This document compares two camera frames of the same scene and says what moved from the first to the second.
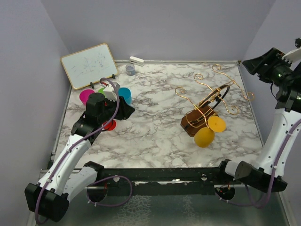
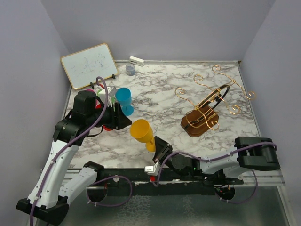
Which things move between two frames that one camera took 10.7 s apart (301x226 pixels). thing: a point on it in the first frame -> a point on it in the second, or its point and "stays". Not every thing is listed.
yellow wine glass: x=204 y=136 -> x=141 y=131
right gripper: x=273 y=58 -> x=162 y=148
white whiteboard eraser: x=137 y=61 stays
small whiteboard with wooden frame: x=89 y=66 stays
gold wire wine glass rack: x=198 y=115 stays
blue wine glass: x=125 y=92 stays
